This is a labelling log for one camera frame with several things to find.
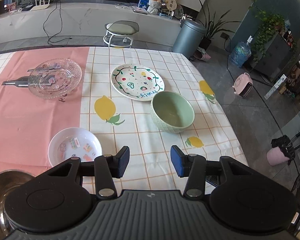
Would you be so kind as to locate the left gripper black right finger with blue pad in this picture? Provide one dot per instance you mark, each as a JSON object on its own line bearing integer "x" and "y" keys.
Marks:
{"x": 197, "y": 170}

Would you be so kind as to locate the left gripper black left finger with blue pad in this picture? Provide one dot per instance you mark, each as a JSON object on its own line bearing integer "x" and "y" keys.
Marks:
{"x": 104, "y": 168}

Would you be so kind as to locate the green ceramic bowl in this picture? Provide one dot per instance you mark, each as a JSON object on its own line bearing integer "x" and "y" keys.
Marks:
{"x": 171, "y": 112}

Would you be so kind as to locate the blue steel bowl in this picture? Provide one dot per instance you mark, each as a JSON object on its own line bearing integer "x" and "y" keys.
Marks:
{"x": 9, "y": 181}

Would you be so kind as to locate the small white printed plate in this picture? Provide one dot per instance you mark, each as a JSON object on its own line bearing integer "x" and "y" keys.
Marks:
{"x": 73, "y": 142}

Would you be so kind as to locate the lemon checked tablecloth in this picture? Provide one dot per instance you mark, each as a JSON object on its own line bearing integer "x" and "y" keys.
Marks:
{"x": 118, "y": 121}

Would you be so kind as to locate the pink waste basket black bag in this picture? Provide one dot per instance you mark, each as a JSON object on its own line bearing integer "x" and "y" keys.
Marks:
{"x": 282, "y": 151}

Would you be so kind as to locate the white fruit-pattern plate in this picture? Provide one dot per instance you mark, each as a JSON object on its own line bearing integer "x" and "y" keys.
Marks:
{"x": 136, "y": 82}

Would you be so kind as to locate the pink restaurant placemat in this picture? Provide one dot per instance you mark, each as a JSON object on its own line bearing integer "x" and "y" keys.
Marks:
{"x": 27, "y": 122}

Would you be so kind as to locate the pink small heater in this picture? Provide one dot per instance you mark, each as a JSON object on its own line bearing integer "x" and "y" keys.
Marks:
{"x": 243, "y": 85}

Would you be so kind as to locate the clear glass plate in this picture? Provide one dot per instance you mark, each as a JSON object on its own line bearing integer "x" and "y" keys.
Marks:
{"x": 54, "y": 78}

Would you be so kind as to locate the blue water jug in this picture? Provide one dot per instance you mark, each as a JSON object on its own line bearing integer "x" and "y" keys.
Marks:
{"x": 241, "y": 52}

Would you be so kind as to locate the grey cylindrical trash bin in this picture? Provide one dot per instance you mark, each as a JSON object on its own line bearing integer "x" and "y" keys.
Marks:
{"x": 189, "y": 37}

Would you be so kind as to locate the round stool on wheels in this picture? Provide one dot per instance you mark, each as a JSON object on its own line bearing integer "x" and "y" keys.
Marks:
{"x": 120, "y": 29}

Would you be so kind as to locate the green potted snake plant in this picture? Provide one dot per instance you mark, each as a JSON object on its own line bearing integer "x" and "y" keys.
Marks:
{"x": 213, "y": 25}

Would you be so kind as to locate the hanging ivy plant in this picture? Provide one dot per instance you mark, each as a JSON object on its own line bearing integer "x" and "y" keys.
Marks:
{"x": 263, "y": 20}

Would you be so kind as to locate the teddy bear in basket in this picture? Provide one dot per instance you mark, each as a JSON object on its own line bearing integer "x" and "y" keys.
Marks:
{"x": 154, "y": 6}

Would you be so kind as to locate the white wifi router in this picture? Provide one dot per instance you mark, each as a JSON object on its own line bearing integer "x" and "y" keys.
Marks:
{"x": 40, "y": 5}

